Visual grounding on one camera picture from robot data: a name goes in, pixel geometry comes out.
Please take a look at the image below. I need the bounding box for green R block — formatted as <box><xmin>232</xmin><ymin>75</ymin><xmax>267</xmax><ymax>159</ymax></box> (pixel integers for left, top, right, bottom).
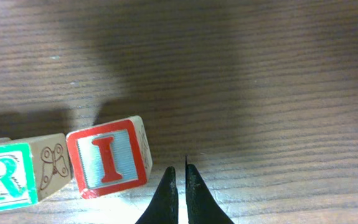
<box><xmin>0</xmin><ymin>133</ymin><xmax>72</xmax><ymax>212</ymax></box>

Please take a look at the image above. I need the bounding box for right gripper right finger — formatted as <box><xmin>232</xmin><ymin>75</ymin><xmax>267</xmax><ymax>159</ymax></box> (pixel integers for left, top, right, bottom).
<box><xmin>185</xmin><ymin>156</ymin><xmax>233</xmax><ymax>224</ymax></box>

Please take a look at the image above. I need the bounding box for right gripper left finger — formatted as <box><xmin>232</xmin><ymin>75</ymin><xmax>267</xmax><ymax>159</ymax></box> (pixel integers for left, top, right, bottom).
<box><xmin>136</xmin><ymin>166</ymin><xmax>179</xmax><ymax>224</ymax></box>

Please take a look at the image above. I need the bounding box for red I block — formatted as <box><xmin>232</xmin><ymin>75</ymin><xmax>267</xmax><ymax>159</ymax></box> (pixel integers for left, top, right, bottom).
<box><xmin>66</xmin><ymin>115</ymin><xmax>153</xmax><ymax>199</ymax></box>

